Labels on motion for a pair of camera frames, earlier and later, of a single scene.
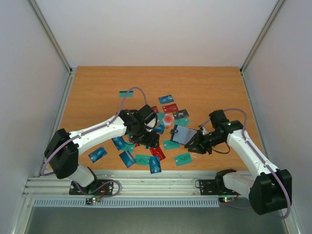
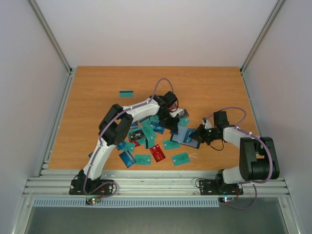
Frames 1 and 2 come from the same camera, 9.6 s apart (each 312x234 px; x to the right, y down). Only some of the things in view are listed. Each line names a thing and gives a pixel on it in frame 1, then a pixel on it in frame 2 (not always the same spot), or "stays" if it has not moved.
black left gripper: [150, 142] to [173, 125]
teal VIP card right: [169, 144] stays
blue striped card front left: [126, 159] stays
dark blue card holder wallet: [181, 134] stays
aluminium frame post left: [70, 70] stays
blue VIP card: [155, 164] to [187, 138]
